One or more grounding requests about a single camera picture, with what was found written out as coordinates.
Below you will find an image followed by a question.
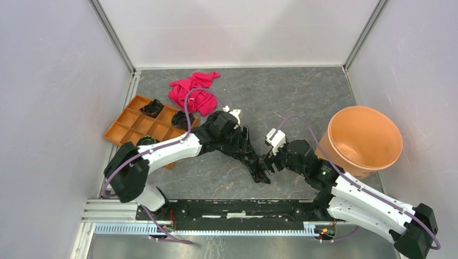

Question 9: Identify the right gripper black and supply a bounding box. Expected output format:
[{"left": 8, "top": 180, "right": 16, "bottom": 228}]
[{"left": 259, "top": 140, "right": 307, "bottom": 177}]

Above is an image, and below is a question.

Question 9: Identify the black plastic trash bag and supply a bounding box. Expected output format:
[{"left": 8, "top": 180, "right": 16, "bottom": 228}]
[{"left": 217, "top": 142, "right": 271, "bottom": 184}]

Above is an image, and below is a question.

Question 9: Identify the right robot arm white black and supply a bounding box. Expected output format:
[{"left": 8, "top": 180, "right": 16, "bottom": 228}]
[{"left": 262, "top": 138, "right": 438, "bottom": 258}]

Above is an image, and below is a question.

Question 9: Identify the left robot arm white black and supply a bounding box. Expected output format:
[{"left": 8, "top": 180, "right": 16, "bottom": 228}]
[{"left": 104, "top": 110, "right": 270, "bottom": 220}]

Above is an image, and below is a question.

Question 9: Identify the orange trash bin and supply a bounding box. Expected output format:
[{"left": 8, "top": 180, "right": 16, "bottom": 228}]
[{"left": 315, "top": 106, "right": 403, "bottom": 180}]

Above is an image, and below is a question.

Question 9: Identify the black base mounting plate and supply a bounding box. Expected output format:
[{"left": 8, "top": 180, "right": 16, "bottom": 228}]
[{"left": 152, "top": 199, "right": 335, "bottom": 231}]

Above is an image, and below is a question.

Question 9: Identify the black bag roll middle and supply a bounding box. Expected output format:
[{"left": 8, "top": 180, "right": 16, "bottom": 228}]
[{"left": 171, "top": 111, "right": 196, "bottom": 131}]

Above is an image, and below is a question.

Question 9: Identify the black bag roll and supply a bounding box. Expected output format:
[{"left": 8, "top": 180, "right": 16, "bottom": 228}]
[
  {"left": 136, "top": 135, "right": 158, "bottom": 147},
  {"left": 171, "top": 111, "right": 196, "bottom": 131},
  {"left": 139, "top": 99, "right": 165, "bottom": 118}
]

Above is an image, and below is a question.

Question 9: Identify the black bag roll front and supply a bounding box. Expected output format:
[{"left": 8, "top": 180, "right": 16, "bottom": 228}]
[{"left": 136, "top": 135, "right": 158, "bottom": 147}]

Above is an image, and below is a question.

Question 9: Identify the black bag roll back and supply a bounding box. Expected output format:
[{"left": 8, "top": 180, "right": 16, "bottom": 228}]
[{"left": 139, "top": 99, "right": 165, "bottom": 118}]

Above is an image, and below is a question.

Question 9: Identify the orange compartment tray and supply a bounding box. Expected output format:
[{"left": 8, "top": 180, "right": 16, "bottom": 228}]
[{"left": 104, "top": 94, "right": 186, "bottom": 146}]

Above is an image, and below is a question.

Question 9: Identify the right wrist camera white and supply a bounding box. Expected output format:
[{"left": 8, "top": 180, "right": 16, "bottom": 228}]
[{"left": 266, "top": 128, "right": 287, "bottom": 155}]

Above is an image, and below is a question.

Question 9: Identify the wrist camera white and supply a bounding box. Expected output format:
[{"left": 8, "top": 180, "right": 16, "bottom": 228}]
[
  {"left": 223, "top": 105, "right": 242, "bottom": 129},
  {"left": 266, "top": 128, "right": 287, "bottom": 155}
]

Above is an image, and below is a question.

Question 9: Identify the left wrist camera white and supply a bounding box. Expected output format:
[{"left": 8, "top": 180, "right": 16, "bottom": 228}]
[{"left": 223, "top": 105, "right": 242, "bottom": 129}]

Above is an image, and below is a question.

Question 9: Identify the white slotted cable duct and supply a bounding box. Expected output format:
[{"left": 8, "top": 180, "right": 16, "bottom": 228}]
[{"left": 94, "top": 223, "right": 319, "bottom": 237}]

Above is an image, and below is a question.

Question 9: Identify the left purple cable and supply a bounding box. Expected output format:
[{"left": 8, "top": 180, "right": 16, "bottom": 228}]
[{"left": 100, "top": 87, "right": 230, "bottom": 200}]

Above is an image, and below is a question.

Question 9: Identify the aluminium frame rail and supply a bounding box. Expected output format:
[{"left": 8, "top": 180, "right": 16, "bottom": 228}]
[{"left": 82, "top": 199, "right": 138, "bottom": 223}]

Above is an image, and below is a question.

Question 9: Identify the right aluminium corner post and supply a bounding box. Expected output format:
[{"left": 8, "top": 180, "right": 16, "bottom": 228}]
[{"left": 342, "top": 0, "right": 389, "bottom": 73}]

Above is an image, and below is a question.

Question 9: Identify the aluminium corner post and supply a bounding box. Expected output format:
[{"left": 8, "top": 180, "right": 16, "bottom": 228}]
[
  {"left": 89, "top": 0, "right": 136, "bottom": 74},
  {"left": 342, "top": 0, "right": 389, "bottom": 73}
]

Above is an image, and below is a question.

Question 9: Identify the left aluminium corner post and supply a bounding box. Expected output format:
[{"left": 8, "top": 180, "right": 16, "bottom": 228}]
[{"left": 89, "top": 0, "right": 136, "bottom": 74}]

